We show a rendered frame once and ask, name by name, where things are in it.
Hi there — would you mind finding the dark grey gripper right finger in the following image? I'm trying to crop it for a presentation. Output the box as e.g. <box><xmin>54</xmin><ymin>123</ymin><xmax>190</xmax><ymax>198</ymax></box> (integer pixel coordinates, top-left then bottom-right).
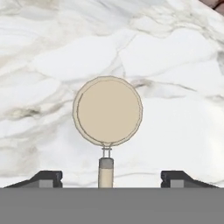
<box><xmin>160</xmin><ymin>170</ymin><xmax>220</xmax><ymax>189</ymax></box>

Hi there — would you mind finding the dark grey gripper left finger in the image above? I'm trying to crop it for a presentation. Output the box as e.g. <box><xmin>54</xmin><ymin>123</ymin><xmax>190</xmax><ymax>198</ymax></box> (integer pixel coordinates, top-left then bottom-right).
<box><xmin>3</xmin><ymin>170</ymin><xmax>64</xmax><ymax>189</ymax></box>

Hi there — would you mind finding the beige frying pan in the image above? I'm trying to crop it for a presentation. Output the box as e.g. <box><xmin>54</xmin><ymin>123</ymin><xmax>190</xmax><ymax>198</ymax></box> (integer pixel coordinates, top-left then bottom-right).
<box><xmin>72</xmin><ymin>75</ymin><xmax>144</xmax><ymax>189</ymax></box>

